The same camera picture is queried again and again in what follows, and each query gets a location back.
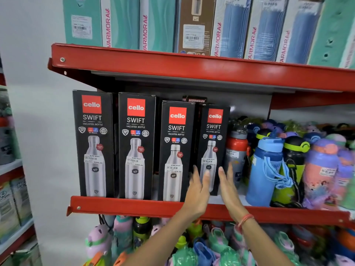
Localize white and blue bottle box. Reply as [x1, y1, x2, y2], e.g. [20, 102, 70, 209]
[210, 0, 252, 59]
[244, 0, 290, 62]
[276, 0, 325, 65]

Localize green and black bottle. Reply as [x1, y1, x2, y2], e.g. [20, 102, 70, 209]
[270, 135, 310, 209]

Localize blue bottle with strap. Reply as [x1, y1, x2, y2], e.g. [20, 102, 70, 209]
[245, 137, 293, 207]

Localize pile of colourful kids bottles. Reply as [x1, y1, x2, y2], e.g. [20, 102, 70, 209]
[83, 214, 355, 266]

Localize bottles on side shelf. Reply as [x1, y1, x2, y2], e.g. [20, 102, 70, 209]
[0, 87, 22, 166]

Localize white and red side shelf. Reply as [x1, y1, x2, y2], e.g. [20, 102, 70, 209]
[0, 158, 37, 258]

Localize red and grey bottle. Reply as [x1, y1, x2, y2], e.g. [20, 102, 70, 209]
[224, 127, 249, 189]

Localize green printed boxes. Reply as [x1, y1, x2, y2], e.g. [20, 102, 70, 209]
[0, 176, 33, 243]

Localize person's left forearm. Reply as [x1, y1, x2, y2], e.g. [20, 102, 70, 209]
[121, 212, 201, 266]

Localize pink and purple kids bottle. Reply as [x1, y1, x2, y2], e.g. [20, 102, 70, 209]
[302, 138, 340, 210]
[332, 149, 355, 211]

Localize red metal shelf board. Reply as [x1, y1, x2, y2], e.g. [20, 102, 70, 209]
[48, 43, 355, 110]
[67, 195, 355, 228]

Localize person's right forearm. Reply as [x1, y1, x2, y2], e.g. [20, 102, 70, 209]
[239, 216, 295, 266]

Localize teal bottle box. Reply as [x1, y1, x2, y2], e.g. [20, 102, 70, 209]
[62, 0, 140, 50]
[139, 0, 177, 52]

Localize person's left hand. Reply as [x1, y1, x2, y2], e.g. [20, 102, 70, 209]
[183, 165, 212, 220]

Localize black steel bottle box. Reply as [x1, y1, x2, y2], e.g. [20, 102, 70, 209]
[118, 92, 157, 200]
[158, 100, 198, 203]
[73, 90, 116, 199]
[196, 104, 231, 196]

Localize brown bottle box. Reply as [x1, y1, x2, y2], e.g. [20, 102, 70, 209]
[174, 0, 216, 56]

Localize orange wrist band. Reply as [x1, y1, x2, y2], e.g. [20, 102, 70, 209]
[237, 213, 255, 228]

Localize row of colourful kids bottles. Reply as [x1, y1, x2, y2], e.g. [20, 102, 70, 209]
[230, 116, 355, 153]

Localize person's right hand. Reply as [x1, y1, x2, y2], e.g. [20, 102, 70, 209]
[218, 163, 249, 223]

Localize green textured bottle box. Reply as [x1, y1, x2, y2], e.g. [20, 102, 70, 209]
[307, 0, 355, 69]

